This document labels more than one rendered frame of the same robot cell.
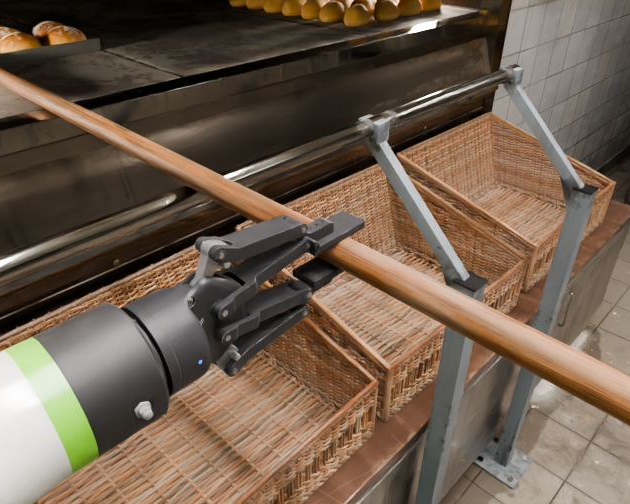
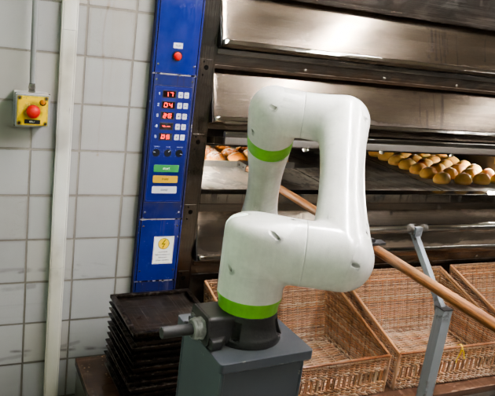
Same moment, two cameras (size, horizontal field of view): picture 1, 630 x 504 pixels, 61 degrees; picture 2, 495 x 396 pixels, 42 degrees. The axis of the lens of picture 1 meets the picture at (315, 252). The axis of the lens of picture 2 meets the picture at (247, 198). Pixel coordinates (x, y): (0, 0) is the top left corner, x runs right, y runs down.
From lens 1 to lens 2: 1.49 m
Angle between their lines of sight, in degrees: 24
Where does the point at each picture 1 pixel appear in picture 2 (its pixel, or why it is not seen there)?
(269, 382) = (334, 357)
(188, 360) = not seen: hidden behind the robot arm
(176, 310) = not seen: hidden behind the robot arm
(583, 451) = not seen: outside the picture
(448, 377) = (428, 362)
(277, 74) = (380, 199)
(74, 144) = (281, 207)
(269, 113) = (372, 218)
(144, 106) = (313, 198)
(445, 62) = not seen: outside the picture
